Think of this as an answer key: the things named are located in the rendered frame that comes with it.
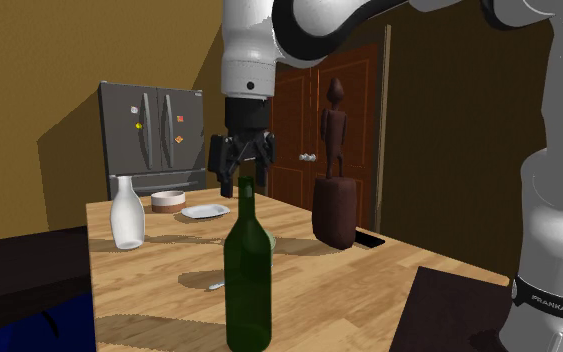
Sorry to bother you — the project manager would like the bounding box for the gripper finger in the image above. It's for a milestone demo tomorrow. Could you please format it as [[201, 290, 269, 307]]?
[[241, 130, 278, 188], [207, 133, 244, 199]]

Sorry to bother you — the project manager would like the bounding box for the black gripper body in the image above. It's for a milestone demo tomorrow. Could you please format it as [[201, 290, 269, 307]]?
[[223, 96, 270, 145]]

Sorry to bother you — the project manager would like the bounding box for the red brown wooden door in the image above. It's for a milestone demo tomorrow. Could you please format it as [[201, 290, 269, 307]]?
[[266, 43, 380, 230]]

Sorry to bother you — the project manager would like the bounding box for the white plate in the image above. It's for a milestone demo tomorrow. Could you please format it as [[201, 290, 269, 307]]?
[[180, 203, 232, 220]]

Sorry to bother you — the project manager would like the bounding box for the white and brown bowl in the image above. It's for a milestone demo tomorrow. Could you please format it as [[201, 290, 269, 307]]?
[[150, 190, 187, 215]]

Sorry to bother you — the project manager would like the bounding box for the grey double door fridge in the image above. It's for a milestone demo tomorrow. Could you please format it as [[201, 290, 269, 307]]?
[[97, 80, 208, 202]]

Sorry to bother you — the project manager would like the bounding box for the brown wooden figure statue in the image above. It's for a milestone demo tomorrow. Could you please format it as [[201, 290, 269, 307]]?
[[311, 76, 359, 251]]

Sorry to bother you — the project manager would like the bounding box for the pale green cup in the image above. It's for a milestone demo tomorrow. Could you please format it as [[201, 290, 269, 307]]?
[[267, 230, 278, 269]]

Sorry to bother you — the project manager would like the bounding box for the white ceramic vase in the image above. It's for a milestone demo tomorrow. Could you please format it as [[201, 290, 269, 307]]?
[[109, 174, 146, 251]]

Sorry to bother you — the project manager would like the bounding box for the dark green glass bottle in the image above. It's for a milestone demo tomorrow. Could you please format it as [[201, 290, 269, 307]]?
[[223, 175, 273, 352]]

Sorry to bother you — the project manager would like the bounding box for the light wooden table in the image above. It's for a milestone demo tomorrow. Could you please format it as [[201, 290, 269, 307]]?
[[85, 186, 511, 352]]

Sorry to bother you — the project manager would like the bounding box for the black flat phone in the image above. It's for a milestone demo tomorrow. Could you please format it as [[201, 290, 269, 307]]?
[[353, 230, 387, 250]]

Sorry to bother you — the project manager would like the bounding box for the dark robot stand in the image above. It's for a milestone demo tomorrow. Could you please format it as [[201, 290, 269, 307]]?
[[388, 265, 515, 352]]

